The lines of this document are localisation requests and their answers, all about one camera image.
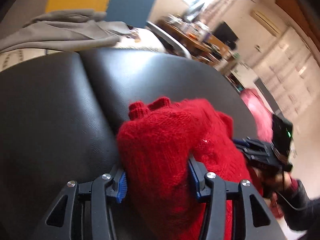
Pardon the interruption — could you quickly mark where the red knit sweater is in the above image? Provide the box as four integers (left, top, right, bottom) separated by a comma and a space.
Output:
117, 97, 263, 239

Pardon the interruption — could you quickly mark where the right hand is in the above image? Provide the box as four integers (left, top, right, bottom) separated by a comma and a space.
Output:
254, 168, 292, 191

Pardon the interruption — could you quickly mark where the pink ruffled bedding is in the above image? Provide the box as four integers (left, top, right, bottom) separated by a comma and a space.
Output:
240, 88, 273, 142

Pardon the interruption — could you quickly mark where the dark jacket right sleeve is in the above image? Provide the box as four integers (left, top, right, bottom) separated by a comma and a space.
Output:
277, 179, 319, 237

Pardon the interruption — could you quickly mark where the black monitor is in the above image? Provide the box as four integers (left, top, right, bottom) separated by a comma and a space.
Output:
212, 22, 239, 50

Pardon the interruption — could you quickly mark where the cluttered wooden desk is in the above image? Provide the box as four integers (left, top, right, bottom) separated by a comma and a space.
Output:
156, 20, 234, 67

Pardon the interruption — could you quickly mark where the beige patterned cushion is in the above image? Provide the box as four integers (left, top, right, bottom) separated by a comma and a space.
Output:
0, 48, 60, 72

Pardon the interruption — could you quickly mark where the white printed cushion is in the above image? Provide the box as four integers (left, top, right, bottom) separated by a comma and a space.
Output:
114, 28, 166, 53

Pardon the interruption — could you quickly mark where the grey garment on chair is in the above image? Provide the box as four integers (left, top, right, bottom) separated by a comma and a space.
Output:
1, 9, 131, 53

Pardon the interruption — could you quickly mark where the grey yellow blue chair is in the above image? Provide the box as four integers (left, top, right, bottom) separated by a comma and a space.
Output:
1, 0, 190, 58

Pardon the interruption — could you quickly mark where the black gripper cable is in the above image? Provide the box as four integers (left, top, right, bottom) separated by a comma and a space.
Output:
273, 164, 308, 212

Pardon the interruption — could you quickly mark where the wall air conditioner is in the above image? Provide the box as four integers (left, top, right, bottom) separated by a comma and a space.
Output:
251, 10, 281, 37

